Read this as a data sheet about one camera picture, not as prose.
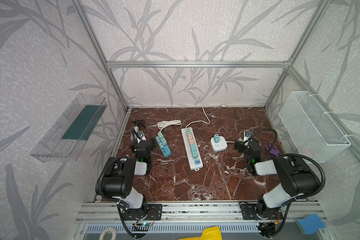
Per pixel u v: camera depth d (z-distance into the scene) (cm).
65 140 64
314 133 64
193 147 89
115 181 46
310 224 69
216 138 94
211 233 68
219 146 96
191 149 91
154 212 72
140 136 79
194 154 87
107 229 69
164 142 93
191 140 93
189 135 96
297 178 45
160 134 96
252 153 72
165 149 94
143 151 71
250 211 73
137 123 108
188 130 99
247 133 81
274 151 96
